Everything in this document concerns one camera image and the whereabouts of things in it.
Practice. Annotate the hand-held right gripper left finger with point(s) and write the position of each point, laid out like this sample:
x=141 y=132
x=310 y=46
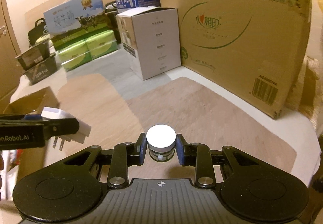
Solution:
x=142 y=148

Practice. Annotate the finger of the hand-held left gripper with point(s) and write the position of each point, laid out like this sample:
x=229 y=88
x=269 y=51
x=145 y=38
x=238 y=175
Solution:
x=34 y=117
x=60 y=128

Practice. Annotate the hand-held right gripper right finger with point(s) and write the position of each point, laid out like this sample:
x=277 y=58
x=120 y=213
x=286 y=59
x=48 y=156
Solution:
x=180 y=149

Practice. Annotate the white square night light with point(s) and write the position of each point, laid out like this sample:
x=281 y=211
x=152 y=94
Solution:
x=70 y=119

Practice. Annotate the cardboard tray box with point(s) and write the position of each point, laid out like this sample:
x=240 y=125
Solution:
x=37 y=102

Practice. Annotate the small white-lid jar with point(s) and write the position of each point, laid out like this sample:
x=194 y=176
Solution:
x=161 y=136

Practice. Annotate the black instant rice bowl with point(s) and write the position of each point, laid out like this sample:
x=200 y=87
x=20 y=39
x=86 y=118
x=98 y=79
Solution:
x=41 y=69
x=32 y=53

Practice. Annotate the wooden door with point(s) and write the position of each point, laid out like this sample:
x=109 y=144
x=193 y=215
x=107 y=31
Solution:
x=7 y=62

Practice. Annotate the green tissue pack bundle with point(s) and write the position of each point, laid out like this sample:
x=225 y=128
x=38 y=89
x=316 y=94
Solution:
x=88 y=49

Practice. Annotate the black laptop bag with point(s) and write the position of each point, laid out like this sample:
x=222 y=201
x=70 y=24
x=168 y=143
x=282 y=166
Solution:
x=36 y=32

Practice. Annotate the white product box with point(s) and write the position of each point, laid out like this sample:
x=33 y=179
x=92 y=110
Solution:
x=156 y=42

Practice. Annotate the cow print milk gift box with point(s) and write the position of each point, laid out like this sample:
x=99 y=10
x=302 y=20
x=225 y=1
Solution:
x=73 y=16

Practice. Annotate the black gift bag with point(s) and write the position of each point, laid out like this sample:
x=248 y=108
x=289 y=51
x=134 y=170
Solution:
x=111 y=19

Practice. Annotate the large cardboard box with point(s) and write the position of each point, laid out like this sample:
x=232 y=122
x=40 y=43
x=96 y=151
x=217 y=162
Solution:
x=239 y=37

